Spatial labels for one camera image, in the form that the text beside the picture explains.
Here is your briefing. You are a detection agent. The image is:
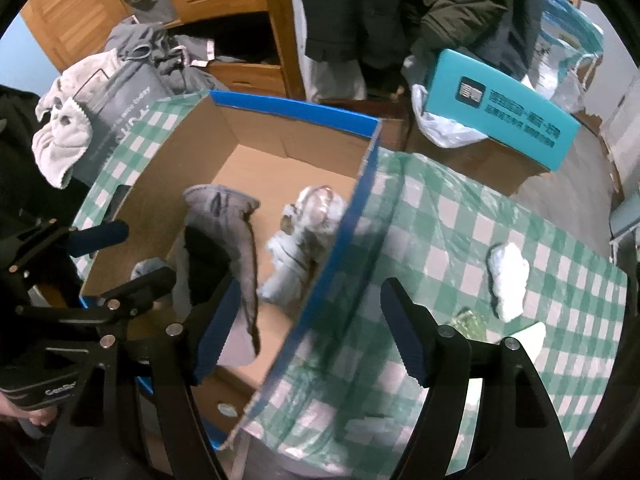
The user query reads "light grey sock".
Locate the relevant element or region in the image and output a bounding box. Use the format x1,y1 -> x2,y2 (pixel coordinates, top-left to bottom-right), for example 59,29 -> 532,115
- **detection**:
130,257 -> 167,281

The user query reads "green sparkly scrub cloth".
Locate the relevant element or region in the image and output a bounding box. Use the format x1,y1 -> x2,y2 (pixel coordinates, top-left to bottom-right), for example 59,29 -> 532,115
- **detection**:
448,308 -> 487,342

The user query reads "grey fleece slipper sock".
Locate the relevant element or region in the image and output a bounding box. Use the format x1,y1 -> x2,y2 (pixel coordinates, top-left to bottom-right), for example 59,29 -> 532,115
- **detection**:
172,184 -> 260,366

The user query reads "white fluffy sock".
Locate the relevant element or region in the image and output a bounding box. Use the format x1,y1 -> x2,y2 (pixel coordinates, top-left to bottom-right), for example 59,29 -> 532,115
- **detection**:
487,243 -> 529,323

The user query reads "patterned white cloth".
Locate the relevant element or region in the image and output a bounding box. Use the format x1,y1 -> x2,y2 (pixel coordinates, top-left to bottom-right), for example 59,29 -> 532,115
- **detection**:
257,185 -> 347,310

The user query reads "person's left hand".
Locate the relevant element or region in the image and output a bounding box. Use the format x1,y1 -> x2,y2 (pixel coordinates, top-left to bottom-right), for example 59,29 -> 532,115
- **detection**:
0,394 -> 58,427

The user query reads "white towel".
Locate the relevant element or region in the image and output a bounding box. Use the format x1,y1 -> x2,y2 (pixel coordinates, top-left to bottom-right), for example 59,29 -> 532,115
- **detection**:
32,49 -> 124,188

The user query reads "grey paper shopping bag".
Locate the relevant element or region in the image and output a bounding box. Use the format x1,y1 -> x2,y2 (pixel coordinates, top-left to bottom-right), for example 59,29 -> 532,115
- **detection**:
72,61 -> 172,186

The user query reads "green checkered tablecloth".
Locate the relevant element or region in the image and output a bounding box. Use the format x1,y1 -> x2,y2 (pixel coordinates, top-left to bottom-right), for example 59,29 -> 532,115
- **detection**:
71,90 -> 629,478

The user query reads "blue cardboard box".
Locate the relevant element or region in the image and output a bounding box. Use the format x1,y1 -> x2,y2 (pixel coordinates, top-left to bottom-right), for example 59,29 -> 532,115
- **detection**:
76,90 -> 380,448

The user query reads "grey hoodie pile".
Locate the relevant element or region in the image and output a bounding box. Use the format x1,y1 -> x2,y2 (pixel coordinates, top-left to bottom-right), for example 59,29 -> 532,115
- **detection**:
105,23 -> 229,94

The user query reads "brown cardboard box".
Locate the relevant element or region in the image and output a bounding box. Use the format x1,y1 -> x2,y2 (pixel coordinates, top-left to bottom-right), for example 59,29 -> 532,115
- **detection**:
319,98 -> 551,198

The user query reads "wooden louvered wardrobe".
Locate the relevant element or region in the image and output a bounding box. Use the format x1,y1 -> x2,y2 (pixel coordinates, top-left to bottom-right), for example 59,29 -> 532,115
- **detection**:
17,0 -> 305,100

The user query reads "teal shoe box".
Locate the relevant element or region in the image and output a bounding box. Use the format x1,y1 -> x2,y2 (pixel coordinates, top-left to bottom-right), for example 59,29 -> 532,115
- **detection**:
425,49 -> 579,171

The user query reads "dark grey hanging coat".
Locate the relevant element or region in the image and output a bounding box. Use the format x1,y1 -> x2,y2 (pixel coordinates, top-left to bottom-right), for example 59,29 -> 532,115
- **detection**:
472,0 -> 544,80

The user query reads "black hanging jacket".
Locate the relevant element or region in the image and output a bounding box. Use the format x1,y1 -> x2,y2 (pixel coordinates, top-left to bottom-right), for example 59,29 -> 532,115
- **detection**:
302,0 -> 426,68

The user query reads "blue white plastic bag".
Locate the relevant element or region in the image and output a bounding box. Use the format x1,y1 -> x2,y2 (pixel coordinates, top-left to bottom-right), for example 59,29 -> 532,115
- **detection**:
524,0 -> 604,114

